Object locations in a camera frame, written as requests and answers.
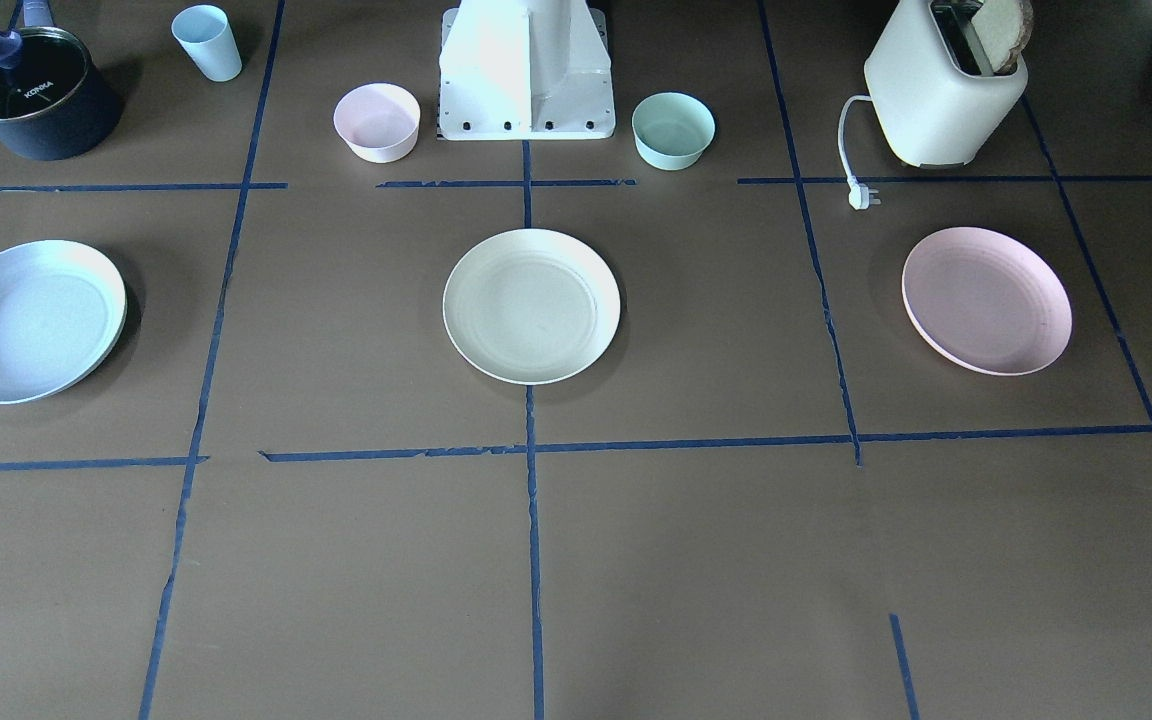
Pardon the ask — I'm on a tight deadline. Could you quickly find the pink plate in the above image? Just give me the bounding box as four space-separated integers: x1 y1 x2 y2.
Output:
901 227 1073 377

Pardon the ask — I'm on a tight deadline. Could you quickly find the light blue plate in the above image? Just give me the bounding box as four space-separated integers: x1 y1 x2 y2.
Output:
0 240 127 406

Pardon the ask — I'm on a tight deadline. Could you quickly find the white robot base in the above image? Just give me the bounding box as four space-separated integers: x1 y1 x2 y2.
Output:
435 1 616 141

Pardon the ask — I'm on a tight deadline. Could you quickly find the cream white plate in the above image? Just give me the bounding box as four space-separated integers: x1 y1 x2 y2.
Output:
442 229 622 386

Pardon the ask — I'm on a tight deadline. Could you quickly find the mint green bowl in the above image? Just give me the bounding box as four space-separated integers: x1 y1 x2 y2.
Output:
631 92 717 170

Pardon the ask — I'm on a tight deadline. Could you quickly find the pink bowl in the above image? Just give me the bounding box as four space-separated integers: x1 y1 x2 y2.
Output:
333 83 420 164

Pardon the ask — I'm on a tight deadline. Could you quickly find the white toaster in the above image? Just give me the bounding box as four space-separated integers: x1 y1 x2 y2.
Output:
864 1 1028 168

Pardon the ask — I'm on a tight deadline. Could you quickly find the light blue cup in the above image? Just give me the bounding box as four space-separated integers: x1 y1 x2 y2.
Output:
172 3 242 82

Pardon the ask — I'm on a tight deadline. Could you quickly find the slice of toast bread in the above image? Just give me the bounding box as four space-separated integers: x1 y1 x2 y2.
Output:
970 0 1034 76

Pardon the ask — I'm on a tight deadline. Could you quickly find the dark pot with glass lid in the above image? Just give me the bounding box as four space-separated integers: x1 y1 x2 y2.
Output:
0 1 124 161

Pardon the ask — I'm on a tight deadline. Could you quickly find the white power cable with plug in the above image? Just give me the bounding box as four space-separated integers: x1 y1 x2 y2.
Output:
838 94 882 212

